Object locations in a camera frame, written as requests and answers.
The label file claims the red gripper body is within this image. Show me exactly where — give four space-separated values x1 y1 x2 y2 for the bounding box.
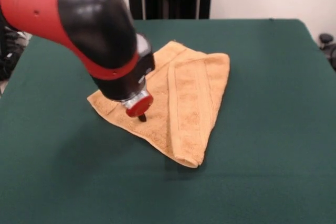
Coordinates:
125 94 154 118

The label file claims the black equipment pile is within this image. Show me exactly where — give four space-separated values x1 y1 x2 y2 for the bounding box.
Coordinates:
0 24 30 81

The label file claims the office chair base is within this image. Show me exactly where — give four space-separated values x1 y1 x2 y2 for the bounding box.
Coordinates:
319 33 336 71

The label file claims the tan terry towel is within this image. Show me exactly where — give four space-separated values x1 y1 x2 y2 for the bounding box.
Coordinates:
87 40 231 168

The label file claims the dark green table cloth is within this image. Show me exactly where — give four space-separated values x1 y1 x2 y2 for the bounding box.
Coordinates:
0 18 336 224

